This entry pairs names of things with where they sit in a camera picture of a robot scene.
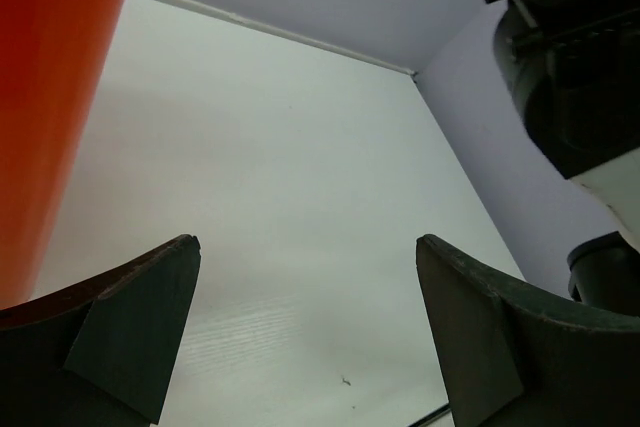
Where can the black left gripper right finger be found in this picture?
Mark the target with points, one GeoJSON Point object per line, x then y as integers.
{"type": "Point", "coordinates": [512, 354]}

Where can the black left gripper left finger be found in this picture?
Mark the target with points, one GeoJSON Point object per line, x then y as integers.
{"type": "Point", "coordinates": [100, 352]}

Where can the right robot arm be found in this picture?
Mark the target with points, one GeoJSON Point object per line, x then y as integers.
{"type": "Point", "coordinates": [572, 70]}

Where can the orange plastic bin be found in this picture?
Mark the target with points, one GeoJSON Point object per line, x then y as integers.
{"type": "Point", "coordinates": [52, 56]}

